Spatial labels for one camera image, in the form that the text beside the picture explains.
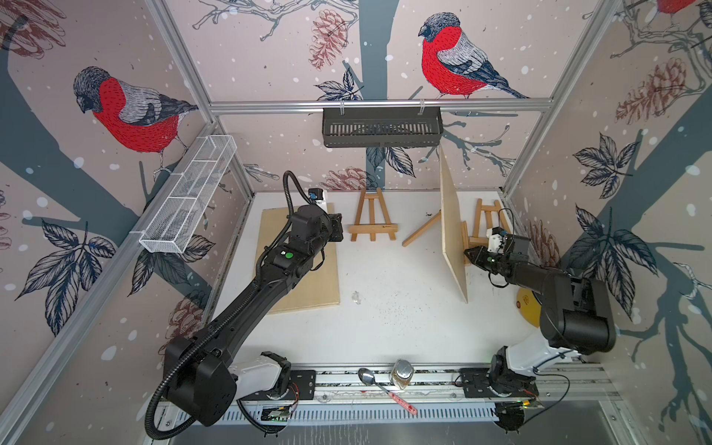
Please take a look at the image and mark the wooden easel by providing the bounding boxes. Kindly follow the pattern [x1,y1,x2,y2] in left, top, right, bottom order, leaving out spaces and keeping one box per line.
[402,211,470,250]
[348,188,399,242]
[463,198,512,248]

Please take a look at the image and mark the plywood board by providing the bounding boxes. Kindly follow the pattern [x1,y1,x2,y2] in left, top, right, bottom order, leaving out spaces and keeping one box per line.
[439,148,468,303]
[256,208,340,314]

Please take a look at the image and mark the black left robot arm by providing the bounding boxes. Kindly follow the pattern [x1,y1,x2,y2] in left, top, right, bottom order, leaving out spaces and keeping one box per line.
[145,171,343,441]

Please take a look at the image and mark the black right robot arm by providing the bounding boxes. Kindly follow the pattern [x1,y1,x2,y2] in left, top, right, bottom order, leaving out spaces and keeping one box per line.
[465,231,617,396]

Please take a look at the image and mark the yellow pot black lid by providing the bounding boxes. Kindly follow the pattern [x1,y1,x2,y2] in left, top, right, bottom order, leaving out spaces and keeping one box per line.
[515,289,541,328]

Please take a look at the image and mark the black hanging basket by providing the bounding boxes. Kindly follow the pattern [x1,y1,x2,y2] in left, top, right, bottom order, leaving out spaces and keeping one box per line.
[322,107,444,148]

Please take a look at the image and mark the small metal cup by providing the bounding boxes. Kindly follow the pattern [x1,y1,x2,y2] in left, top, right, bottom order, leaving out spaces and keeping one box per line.
[390,359,415,390]

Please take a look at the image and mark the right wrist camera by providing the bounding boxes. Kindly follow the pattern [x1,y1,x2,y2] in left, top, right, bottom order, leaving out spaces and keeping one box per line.
[487,226,508,253]

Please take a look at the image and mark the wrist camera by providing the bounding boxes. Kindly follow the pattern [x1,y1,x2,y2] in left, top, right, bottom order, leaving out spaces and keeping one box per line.
[309,187,328,212]
[487,226,508,253]

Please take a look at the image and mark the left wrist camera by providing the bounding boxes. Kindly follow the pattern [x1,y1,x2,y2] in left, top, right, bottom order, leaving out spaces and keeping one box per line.
[309,187,328,212]

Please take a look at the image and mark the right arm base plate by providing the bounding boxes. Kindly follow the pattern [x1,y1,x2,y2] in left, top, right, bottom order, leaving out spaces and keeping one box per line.
[457,367,539,399]

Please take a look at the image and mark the metal spoon red handle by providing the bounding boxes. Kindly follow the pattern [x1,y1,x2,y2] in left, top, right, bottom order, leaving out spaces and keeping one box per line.
[357,368,418,416]

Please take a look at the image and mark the horizontal aluminium rail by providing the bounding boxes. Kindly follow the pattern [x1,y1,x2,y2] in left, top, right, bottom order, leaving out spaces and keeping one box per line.
[209,98,554,116]

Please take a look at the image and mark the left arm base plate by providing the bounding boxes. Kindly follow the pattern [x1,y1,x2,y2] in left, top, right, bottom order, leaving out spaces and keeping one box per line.
[242,370,316,402]

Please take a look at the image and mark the white wire mesh basket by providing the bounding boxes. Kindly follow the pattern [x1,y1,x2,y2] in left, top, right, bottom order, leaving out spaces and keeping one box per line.
[139,135,237,254]

